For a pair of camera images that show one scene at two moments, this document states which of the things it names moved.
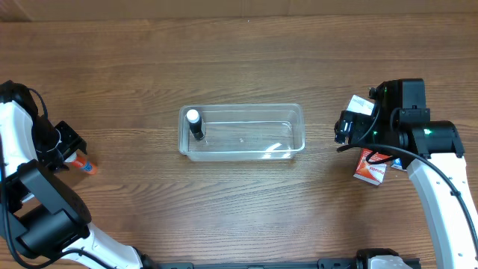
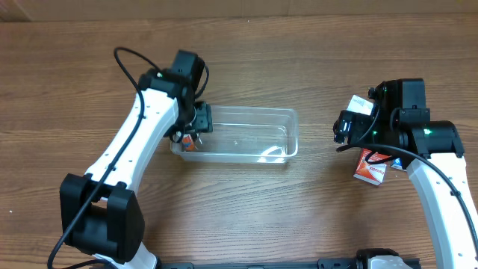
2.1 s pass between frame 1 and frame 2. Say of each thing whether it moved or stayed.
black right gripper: stayed
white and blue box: stayed
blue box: stayed
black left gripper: moved
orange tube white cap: moved
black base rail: stayed
